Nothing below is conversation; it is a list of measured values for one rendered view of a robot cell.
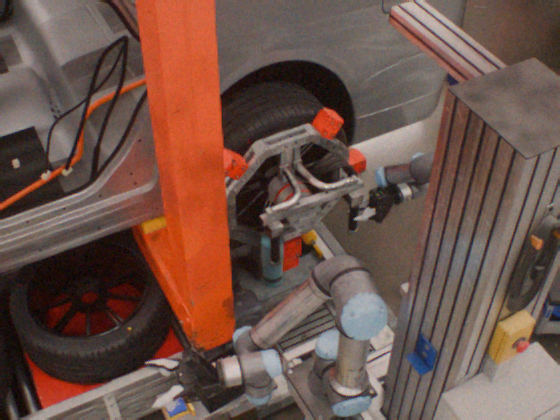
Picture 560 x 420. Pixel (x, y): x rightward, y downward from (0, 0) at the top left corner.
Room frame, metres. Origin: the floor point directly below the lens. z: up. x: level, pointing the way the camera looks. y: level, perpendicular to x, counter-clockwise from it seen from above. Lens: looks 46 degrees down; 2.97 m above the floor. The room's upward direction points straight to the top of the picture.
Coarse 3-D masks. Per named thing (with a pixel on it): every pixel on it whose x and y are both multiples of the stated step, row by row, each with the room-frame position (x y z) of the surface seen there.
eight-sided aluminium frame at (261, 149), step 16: (304, 128) 2.22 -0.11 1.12; (256, 144) 2.13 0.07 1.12; (272, 144) 2.13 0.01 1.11; (288, 144) 2.14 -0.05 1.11; (320, 144) 2.21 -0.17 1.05; (336, 144) 2.24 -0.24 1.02; (256, 160) 2.08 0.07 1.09; (336, 176) 2.30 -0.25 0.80; (288, 224) 2.20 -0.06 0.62; (240, 240) 2.04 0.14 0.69; (256, 240) 2.08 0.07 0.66
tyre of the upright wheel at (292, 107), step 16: (240, 96) 2.35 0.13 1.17; (256, 96) 2.34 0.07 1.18; (272, 96) 2.34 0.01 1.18; (288, 96) 2.35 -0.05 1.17; (304, 96) 2.40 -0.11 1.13; (224, 112) 2.29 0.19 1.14; (240, 112) 2.26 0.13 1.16; (256, 112) 2.25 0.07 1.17; (272, 112) 2.24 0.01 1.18; (288, 112) 2.25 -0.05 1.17; (304, 112) 2.27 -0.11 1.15; (224, 128) 2.22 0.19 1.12; (240, 128) 2.19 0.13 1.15; (256, 128) 2.18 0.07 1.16; (272, 128) 2.20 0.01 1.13; (288, 128) 2.24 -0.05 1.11; (224, 144) 2.15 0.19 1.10; (240, 144) 2.14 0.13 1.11; (320, 192) 2.31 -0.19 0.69
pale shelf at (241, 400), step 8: (272, 384) 1.53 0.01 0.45; (192, 400) 1.46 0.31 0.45; (240, 400) 1.46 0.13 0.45; (248, 400) 1.47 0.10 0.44; (200, 408) 1.43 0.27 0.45; (224, 408) 1.43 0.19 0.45; (232, 408) 1.44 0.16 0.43; (184, 416) 1.39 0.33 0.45; (192, 416) 1.39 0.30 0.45; (200, 416) 1.39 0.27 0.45; (208, 416) 1.39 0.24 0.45; (216, 416) 1.41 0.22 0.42
